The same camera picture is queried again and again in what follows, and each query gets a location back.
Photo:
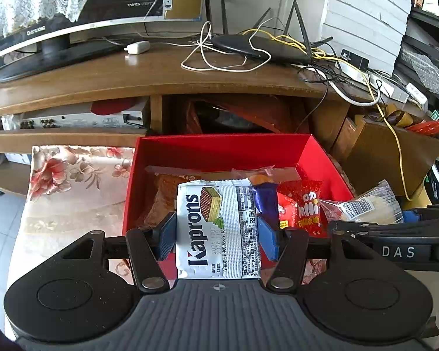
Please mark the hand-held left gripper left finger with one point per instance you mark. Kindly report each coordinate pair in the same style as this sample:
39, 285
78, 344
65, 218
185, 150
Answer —
166, 237

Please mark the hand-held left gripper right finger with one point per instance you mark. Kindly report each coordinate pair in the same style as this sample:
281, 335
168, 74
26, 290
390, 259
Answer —
267, 239

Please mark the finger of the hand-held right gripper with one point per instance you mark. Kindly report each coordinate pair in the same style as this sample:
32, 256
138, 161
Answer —
411, 214
351, 228

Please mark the clear white cake packet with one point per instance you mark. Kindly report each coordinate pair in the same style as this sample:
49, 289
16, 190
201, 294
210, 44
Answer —
369, 201

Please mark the dark blue snack packet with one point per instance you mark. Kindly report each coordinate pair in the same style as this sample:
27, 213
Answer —
267, 201

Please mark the orange snack packet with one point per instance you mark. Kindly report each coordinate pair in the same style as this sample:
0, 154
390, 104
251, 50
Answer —
161, 197

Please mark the red snack packet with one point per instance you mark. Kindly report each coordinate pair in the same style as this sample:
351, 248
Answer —
300, 204

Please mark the white wafer packet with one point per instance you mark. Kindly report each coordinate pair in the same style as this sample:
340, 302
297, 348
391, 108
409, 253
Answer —
219, 234

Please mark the red cardboard box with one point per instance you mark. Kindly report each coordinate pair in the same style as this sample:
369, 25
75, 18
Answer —
219, 153

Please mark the clear round cake packet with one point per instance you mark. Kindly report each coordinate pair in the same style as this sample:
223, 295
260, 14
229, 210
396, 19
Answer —
259, 179

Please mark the brown cardboard box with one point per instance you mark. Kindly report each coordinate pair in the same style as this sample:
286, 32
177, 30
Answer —
373, 153

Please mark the white power strip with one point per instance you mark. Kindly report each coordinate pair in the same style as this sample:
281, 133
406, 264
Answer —
362, 76
417, 95

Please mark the red flat pouch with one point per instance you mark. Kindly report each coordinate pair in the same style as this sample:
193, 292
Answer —
113, 108

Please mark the silver av receiver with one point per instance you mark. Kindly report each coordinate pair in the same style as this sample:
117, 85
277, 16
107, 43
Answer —
77, 119

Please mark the bubble wrap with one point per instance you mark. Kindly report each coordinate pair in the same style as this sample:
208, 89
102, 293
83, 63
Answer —
428, 65

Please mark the small black adapter box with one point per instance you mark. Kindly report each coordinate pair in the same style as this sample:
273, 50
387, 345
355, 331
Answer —
355, 58

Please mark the white power adapter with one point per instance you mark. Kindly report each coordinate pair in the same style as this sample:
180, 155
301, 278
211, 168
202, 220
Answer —
138, 47

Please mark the black router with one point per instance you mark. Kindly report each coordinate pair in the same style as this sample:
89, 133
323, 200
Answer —
256, 47

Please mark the black shelf rack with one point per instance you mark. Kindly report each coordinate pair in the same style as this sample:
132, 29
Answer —
431, 18

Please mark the white slatted panel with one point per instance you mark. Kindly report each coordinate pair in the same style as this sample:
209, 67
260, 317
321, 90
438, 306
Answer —
366, 14

